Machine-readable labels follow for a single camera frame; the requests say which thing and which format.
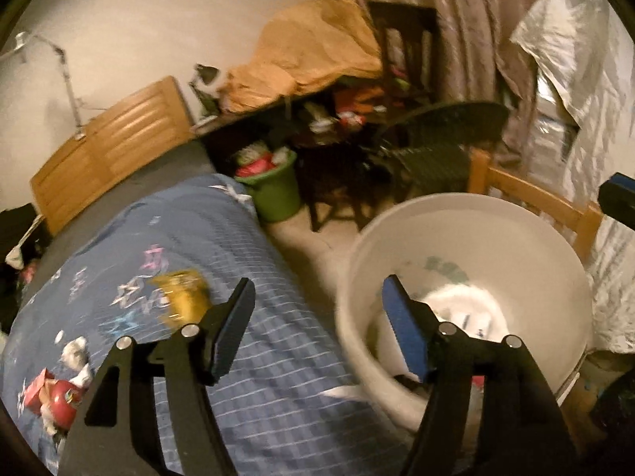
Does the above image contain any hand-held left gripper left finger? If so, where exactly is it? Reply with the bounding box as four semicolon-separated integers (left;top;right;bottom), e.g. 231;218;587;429
58;278;256;476

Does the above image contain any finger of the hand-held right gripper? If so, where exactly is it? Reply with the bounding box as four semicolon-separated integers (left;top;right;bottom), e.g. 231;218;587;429
598;173;635;231

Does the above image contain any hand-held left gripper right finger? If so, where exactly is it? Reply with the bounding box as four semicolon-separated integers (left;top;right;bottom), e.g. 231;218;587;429
382;274;581;476

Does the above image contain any white paper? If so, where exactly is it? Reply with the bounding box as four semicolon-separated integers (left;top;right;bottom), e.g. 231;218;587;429
377;282;503;382

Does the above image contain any white plastic bucket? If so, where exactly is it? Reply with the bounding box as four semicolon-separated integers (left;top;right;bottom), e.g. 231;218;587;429
336;192;593;434

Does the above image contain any yellow snack packet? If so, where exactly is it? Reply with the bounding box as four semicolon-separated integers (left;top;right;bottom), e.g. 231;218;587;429
151;270;209;331

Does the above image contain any blue star printed blanket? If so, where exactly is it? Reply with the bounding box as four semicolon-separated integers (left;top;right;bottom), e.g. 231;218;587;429
0;173;398;476

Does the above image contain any light wooden chair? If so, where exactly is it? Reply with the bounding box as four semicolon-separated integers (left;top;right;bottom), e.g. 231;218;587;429
469;149;604;265

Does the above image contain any silver foil sheet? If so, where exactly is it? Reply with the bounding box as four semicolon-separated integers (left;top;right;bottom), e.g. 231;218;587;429
511;0;635;354

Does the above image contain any green plastic bucket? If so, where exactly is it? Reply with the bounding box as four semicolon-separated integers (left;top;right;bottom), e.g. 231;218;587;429
234;151;303;223

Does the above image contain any black wicker chair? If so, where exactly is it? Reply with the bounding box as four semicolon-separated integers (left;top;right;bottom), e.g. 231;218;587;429
372;102;510;200

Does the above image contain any dark round side table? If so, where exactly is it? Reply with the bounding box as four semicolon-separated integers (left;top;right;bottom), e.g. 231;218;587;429
292;124;384;232

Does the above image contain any red apple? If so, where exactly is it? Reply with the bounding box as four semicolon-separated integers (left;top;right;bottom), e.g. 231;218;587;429
47;379;83;428

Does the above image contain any grey bed sheet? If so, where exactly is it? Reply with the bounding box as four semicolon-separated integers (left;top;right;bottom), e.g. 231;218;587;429
20;141;215;299

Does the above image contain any dark wooden desk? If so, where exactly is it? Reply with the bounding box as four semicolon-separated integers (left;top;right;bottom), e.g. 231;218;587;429
191;86;348;160

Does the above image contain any patterned curtain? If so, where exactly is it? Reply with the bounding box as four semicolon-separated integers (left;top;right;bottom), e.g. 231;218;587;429
302;0;581;155

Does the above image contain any wooden headboard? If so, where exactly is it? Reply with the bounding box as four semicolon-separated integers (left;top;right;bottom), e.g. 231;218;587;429
30;76;195;235

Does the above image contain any black clothes pile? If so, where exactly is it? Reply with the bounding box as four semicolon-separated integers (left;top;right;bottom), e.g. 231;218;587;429
0;203;48;329

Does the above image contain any dark wooden chair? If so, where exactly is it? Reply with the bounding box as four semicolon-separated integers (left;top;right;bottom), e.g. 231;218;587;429
367;1;440;106

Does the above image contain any orange cloth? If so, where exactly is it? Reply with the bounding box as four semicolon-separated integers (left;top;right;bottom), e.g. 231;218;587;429
218;0;383;113

